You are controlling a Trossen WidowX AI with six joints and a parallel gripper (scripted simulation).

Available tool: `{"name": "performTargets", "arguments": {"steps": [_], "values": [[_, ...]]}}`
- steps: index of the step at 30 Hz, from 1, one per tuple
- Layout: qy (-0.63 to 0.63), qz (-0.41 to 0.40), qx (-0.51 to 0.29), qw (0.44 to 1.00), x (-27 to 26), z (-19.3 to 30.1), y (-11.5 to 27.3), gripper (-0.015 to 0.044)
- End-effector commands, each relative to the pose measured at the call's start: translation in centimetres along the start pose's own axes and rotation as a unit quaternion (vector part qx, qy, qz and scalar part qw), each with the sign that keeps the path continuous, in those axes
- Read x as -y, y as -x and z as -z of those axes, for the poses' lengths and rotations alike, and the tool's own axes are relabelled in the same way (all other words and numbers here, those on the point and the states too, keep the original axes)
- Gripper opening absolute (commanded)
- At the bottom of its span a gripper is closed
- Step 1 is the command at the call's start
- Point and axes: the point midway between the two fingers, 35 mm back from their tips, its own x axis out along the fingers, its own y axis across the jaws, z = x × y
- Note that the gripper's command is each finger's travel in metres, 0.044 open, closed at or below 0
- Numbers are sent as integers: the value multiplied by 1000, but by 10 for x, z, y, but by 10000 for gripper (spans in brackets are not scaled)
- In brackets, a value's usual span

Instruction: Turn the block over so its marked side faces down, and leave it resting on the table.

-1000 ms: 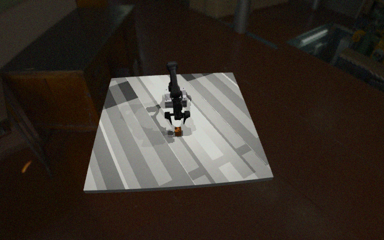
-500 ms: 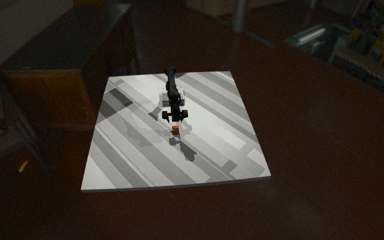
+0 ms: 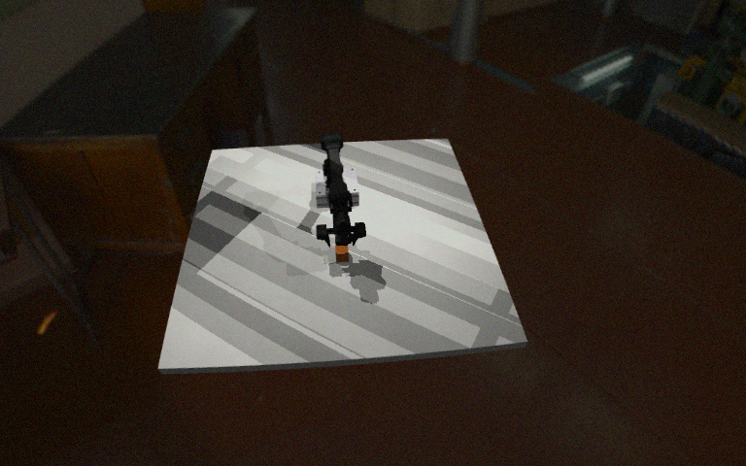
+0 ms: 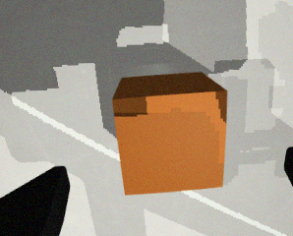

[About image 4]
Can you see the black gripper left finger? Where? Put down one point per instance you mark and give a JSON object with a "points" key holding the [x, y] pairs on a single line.
{"points": [[38, 207]]}

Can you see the brown block with dark square face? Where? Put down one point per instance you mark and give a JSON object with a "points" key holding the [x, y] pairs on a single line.
{"points": [[171, 132]]}

